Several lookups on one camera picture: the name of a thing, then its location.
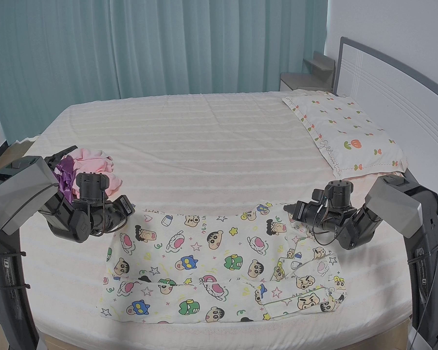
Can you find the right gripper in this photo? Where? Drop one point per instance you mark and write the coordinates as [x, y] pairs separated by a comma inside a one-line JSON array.
[[308, 213]]

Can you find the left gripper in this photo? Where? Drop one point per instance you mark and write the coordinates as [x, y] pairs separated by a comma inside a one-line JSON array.
[[113, 215]]

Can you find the white printed pillow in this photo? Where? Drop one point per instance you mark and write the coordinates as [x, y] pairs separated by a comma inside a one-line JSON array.
[[346, 133]]

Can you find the black garment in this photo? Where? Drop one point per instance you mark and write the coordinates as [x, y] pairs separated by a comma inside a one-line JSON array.
[[58, 157]]

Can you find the purple satin garment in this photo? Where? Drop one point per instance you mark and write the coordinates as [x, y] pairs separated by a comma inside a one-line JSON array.
[[65, 177]]

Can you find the bed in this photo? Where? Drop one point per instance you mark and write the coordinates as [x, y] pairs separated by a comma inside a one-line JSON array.
[[204, 140]]

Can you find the blue-green curtain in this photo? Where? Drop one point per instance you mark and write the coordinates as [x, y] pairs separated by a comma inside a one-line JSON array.
[[211, 31], [51, 49]]

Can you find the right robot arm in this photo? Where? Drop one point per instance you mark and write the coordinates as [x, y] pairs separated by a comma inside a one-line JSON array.
[[390, 202]]

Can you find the pink garment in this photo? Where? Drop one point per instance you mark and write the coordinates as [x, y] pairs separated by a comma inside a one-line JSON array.
[[95, 164]]

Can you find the grey bedside table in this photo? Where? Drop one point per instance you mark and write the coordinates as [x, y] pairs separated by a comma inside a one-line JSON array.
[[295, 80]]

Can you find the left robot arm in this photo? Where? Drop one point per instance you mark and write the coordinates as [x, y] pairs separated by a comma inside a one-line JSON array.
[[18, 195]]

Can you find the white printed pyjama top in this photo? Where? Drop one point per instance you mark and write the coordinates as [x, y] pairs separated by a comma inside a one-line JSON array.
[[204, 261]]

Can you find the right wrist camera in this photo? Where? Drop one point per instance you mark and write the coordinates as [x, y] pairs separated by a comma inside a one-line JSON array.
[[319, 196]]

